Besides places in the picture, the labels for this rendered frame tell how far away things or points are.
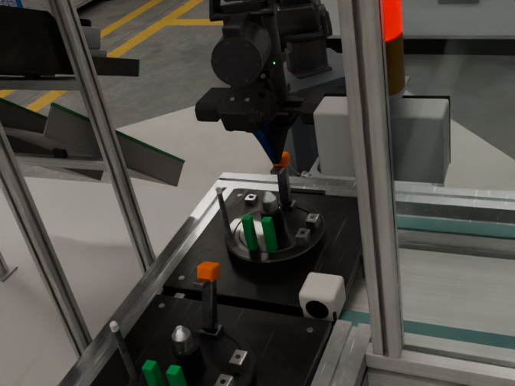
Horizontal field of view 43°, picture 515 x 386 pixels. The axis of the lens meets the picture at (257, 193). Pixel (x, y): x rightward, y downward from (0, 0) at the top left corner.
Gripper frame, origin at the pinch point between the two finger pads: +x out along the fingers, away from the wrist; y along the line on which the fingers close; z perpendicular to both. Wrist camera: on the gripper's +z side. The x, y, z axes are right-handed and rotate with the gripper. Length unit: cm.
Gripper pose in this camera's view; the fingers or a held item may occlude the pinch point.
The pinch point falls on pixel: (273, 140)
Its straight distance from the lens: 86.8
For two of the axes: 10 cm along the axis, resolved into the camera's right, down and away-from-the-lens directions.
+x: 1.6, 8.4, 5.2
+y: 9.1, 0.7, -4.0
